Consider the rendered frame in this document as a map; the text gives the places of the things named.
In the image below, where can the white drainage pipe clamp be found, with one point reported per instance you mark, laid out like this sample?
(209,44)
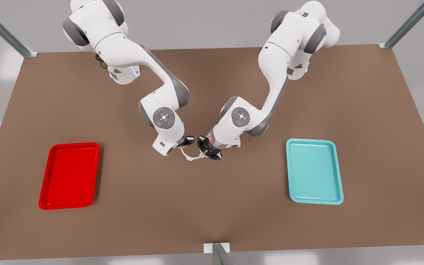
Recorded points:
(191,155)

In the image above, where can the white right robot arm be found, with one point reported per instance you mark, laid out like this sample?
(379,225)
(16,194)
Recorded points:
(123,51)

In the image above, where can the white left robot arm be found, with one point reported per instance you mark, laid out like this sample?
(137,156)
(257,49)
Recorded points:
(282,59)

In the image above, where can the teal rectangular tray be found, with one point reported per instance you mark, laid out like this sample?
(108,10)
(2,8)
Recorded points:
(314,171)

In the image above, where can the red rectangular tray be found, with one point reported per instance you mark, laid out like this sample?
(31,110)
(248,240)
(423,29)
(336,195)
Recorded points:
(70,176)

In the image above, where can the silver frame post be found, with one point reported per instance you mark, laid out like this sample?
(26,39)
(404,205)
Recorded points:
(407,25)
(4,31)
(219,254)

